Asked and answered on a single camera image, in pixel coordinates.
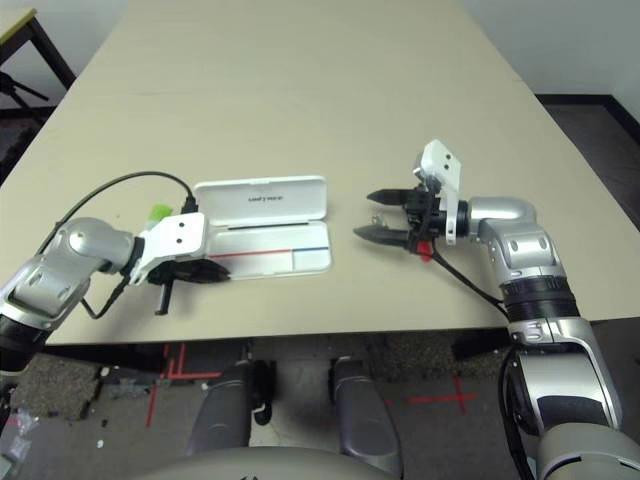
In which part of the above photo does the black tripod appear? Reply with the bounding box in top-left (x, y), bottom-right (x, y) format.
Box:
top-left (0, 69), bottom-right (51, 119)

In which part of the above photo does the black right shoulder cable bundle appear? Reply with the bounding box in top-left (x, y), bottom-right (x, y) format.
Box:
top-left (498, 344), bottom-right (537, 480)

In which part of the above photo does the side table with black legs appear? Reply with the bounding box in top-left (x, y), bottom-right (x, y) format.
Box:
top-left (0, 0), bottom-right (76, 104)

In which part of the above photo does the grey robot torso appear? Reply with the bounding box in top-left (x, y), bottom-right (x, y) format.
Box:
top-left (144, 443), bottom-right (401, 480)

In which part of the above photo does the grey left robot leg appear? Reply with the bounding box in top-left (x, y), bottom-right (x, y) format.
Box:
top-left (187, 358), bottom-right (275, 459)

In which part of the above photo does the grey floor scrap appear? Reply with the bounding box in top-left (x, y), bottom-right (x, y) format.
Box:
top-left (107, 377), bottom-right (154, 401)

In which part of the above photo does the thin black left wrist cable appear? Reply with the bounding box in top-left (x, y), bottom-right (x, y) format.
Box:
top-left (81, 276), bottom-right (127, 321)

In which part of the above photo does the grey robot leg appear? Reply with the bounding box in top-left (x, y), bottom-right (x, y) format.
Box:
top-left (327, 355), bottom-right (404, 476)
top-left (187, 358), bottom-right (275, 459)

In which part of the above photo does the black right camera cable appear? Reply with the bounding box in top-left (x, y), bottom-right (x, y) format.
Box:
top-left (429, 249), bottom-right (511, 316)

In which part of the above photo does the white plastic pencil case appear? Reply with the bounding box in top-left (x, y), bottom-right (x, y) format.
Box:
top-left (192, 174), bottom-right (334, 279)

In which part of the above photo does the thick black left camera cable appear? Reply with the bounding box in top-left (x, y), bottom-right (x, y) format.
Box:
top-left (37, 171), bottom-right (199, 251)

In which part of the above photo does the clear plastic bag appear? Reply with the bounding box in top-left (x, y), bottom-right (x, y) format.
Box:
top-left (0, 434), bottom-right (29, 472)
top-left (14, 407), bottom-right (39, 434)

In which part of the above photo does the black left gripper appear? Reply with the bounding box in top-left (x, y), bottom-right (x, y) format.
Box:
top-left (147, 257), bottom-right (233, 317)

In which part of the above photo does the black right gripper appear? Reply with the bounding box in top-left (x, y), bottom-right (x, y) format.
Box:
top-left (352, 184), bottom-right (450, 254)

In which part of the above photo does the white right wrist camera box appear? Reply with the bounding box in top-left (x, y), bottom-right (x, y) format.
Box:
top-left (412, 139), bottom-right (464, 246)

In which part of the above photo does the grey right robot leg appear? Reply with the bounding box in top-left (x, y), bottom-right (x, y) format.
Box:
top-left (327, 355), bottom-right (404, 476)

